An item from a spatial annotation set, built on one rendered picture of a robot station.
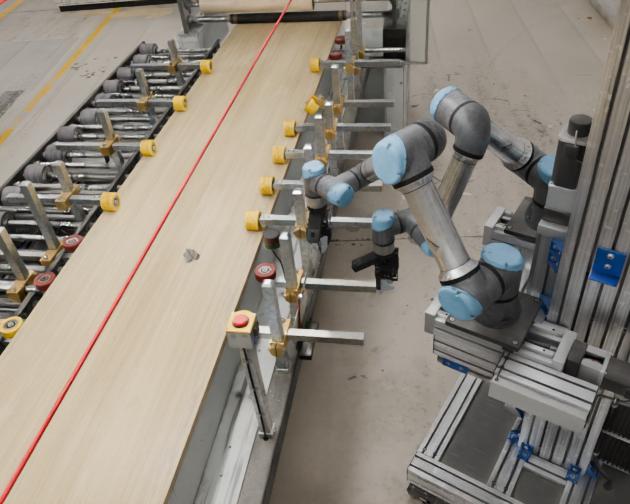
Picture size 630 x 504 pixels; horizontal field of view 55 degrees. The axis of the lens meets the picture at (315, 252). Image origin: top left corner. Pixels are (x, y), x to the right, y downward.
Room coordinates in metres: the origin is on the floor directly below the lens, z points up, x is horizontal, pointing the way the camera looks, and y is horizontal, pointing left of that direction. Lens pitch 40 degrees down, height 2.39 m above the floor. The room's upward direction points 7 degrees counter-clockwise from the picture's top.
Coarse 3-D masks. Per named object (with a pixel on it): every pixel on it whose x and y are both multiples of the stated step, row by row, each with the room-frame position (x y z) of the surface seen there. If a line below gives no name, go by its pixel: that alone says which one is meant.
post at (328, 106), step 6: (330, 102) 2.60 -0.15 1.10; (324, 108) 2.59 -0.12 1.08; (330, 108) 2.58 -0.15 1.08; (330, 114) 2.59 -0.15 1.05; (330, 120) 2.59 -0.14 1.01; (330, 126) 2.59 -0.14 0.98; (330, 144) 2.59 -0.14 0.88; (330, 162) 2.59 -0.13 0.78; (336, 162) 2.60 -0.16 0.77; (330, 168) 2.59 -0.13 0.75; (336, 168) 2.58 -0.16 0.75
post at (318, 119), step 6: (318, 114) 2.36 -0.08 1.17; (318, 120) 2.34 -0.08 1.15; (318, 126) 2.34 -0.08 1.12; (318, 132) 2.35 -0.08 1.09; (324, 132) 2.37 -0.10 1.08; (318, 138) 2.35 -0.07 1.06; (324, 138) 2.36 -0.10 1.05; (318, 144) 2.35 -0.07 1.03; (324, 144) 2.34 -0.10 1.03; (318, 150) 2.35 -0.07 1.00; (324, 150) 2.34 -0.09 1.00
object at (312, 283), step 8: (280, 280) 1.68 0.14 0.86; (312, 280) 1.66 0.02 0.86; (320, 280) 1.65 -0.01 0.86; (328, 280) 1.65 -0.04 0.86; (336, 280) 1.64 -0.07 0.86; (344, 280) 1.64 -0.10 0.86; (352, 280) 1.63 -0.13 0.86; (304, 288) 1.65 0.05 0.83; (312, 288) 1.64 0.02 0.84; (320, 288) 1.63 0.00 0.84; (328, 288) 1.63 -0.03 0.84; (336, 288) 1.62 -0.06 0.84; (344, 288) 1.61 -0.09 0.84; (352, 288) 1.61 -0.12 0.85; (360, 288) 1.60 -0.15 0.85; (368, 288) 1.59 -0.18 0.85
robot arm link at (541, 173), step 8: (536, 160) 1.69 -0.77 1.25; (544, 160) 1.66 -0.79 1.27; (552, 160) 1.66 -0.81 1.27; (528, 168) 1.69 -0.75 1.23; (536, 168) 1.66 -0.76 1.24; (544, 168) 1.62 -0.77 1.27; (552, 168) 1.62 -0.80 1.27; (528, 176) 1.67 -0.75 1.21; (536, 176) 1.64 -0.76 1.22; (544, 176) 1.61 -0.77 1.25; (536, 184) 1.63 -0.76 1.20; (544, 184) 1.60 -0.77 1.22; (536, 192) 1.63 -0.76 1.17; (544, 192) 1.60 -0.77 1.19; (536, 200) 1.62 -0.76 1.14; (544, 200) 1.59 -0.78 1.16
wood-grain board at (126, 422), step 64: (256, 64) 3.62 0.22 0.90; (192, 128) 2.89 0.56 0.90; (256, 128) 2.81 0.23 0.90; (128, 192) 2.34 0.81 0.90; (192, 192) 2.28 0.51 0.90; (256, 192) 2.22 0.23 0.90; (128, 256) 1.88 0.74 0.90; (256, 256) 1.81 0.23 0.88; (64, 320) 1.56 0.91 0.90; (128, 320) 1.52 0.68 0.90; (192, 320) 1.48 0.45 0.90; (0, 384) 1.29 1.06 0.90; (64, 384) 1.26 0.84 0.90; (128, 384) 1.23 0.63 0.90; (192, 384) 1.20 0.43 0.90; (0, 448) 1.05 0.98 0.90; (64, 448) 1.03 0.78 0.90; (128, 448) 1.00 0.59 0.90
